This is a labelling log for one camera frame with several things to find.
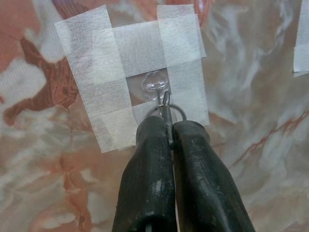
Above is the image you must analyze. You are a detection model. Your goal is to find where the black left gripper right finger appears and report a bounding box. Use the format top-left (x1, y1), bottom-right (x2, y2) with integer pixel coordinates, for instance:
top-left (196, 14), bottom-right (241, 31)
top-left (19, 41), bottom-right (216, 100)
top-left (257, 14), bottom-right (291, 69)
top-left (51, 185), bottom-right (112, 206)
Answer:
top-left (172, 120), bottom-right (257, 232)

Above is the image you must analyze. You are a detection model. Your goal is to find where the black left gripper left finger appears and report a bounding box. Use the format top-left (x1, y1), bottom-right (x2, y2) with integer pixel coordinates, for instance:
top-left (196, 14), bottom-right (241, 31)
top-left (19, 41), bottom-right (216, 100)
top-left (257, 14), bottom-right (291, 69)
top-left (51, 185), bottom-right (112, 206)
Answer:
top-left (112, 115), bottom-right (176, 232)

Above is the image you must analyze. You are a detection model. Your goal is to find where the silver key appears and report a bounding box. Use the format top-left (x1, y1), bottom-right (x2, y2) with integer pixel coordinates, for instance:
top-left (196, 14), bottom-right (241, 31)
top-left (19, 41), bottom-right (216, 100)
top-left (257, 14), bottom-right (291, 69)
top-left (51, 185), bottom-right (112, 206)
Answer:
top-left (144, 93), bottom-right (188, 148)

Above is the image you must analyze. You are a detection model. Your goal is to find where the clear plastic adhesive hook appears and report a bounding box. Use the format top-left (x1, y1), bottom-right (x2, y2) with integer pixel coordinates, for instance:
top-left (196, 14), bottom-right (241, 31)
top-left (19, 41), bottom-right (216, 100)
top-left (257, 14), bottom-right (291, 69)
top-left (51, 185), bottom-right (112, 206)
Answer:
top-left (126, 71), bottom-right (171, 108)

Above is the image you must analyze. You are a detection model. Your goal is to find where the white paper tape strip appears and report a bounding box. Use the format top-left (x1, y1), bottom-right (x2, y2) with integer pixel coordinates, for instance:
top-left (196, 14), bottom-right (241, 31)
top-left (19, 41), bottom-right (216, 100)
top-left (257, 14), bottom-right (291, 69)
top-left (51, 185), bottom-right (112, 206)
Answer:
top-left (84, 99), bottom-right (210, 127)
top-left (111, 20), bottom-right (169, 78)
top-left (54, 4), bottom-right (137, 154)
top-left (156, 3), bottom-right (210, 126)
top-left (293, 0), bottom-right (309, 78)

